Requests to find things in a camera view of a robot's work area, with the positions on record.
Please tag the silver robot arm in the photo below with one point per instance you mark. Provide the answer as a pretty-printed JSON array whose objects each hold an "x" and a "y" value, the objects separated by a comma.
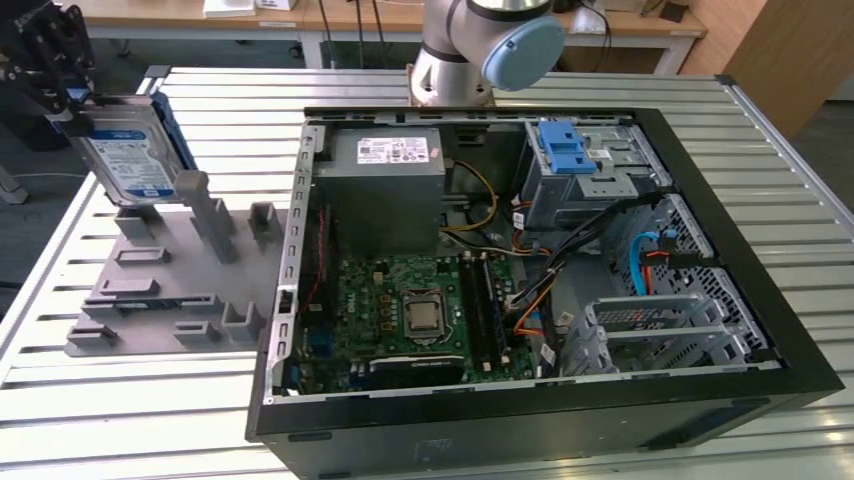
[{"x": 453, "y": 80}]

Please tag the hard disk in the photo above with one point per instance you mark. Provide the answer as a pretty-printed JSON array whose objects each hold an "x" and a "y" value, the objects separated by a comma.
[{"x": 133, "y": 160}]

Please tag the grey power supply unit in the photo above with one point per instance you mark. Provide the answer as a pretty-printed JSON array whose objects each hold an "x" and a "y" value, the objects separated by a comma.
[{"x": 380, "y": 210}]

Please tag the silver metal disk bay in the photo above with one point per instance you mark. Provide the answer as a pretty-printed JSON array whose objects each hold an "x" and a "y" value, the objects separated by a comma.
[{"x": 667, "y": 345}]

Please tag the white furniture leg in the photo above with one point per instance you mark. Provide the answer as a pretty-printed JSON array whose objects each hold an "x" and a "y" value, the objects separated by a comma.
[{"x": 12, "y": 185}]

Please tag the black graphics card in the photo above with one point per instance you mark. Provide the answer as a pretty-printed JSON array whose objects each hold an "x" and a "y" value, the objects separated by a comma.
[{"x": 413, "y": 370}]

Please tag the grey metal drive cage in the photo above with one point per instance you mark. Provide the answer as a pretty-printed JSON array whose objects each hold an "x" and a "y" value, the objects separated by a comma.
[{"x": 600, "y": 190}]

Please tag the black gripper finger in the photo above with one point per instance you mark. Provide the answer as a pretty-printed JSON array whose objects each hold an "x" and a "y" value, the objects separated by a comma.
[
  {"x": 66, "y": 45},
  {"x": 16, "y": 87}
]

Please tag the white cardboard box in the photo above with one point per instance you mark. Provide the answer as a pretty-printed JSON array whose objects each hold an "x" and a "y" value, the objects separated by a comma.
[
  {"x": 229, "y": 7},
  {"x": 276, "y": 4}
]

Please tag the wooden desk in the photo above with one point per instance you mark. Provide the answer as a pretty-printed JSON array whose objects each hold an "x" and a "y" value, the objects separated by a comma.
[{"x": 220, "y": 25}]

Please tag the blue plastic drive latch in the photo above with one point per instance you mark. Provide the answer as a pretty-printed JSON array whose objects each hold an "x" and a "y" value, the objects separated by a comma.
[{"x": 563, "y": 145}]

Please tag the green motherboard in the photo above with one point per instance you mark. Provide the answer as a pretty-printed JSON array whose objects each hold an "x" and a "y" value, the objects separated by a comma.
[{"x": 362, "y": 280}]

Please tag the silver CPU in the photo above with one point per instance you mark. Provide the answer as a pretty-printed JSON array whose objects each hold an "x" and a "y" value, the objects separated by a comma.
[{"x": 424, "y": 317}]

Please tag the wooden cabinet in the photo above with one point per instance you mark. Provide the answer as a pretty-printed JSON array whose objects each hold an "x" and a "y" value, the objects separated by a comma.
[{"x": 787, "y": 60}]

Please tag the grey parts rack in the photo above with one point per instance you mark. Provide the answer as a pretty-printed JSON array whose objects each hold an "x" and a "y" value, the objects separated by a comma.
[{"x": 180, "y": 280}]

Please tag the black PC case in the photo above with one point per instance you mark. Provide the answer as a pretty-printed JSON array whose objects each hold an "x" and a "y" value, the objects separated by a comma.
[{"x": 533, "y": 415}]

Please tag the CPU socket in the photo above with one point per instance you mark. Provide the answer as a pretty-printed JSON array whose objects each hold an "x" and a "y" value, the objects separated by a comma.
[{"x": 427, "y": 298}]

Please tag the black RAM slot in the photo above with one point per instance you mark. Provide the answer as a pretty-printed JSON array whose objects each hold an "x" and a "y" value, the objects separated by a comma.
[
  {"x": 485, "y": 312},
  {"x": 471, "y": 312},
  {"x": 477, "y": 312}
]

